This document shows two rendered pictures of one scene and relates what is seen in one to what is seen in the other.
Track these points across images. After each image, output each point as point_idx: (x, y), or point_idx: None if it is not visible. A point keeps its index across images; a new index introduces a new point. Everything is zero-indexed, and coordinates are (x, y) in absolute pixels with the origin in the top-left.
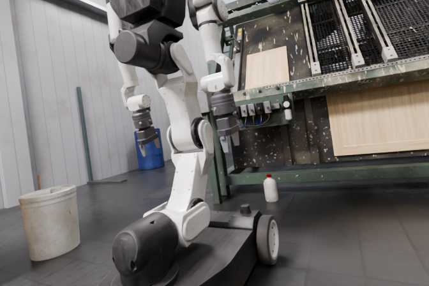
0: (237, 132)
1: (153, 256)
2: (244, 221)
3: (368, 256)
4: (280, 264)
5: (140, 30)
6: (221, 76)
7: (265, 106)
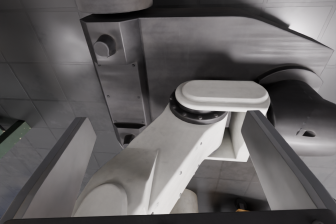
0: (31, 202)
1: (321, 98)
2: (130, 37)
3: None
4: None
5: None
6: None
7: None
